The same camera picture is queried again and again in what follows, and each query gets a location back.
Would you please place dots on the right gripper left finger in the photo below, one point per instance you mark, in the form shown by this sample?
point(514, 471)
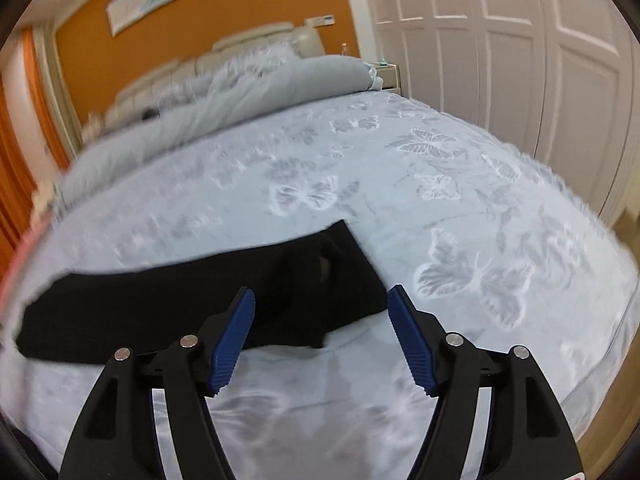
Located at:
point(115, 434)

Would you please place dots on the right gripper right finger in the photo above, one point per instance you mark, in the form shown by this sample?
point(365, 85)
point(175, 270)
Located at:
point(528, 436)

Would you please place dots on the black pants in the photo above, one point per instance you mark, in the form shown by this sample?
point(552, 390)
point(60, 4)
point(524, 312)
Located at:
point(304, 289)

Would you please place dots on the butterfly pattern bed cover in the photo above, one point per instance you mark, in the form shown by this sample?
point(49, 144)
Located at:
point(491, 241)

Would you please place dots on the orange curtain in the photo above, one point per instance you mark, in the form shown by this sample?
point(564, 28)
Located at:
point(31, 149)

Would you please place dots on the white wardrobe doors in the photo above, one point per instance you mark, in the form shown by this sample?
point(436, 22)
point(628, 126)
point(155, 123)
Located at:
point(559, 79)

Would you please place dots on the grey folded duvet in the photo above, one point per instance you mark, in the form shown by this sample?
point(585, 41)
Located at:
point(251, 96)

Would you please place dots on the white bedside table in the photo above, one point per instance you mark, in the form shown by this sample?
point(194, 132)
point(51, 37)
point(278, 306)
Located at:
point(385, 77)

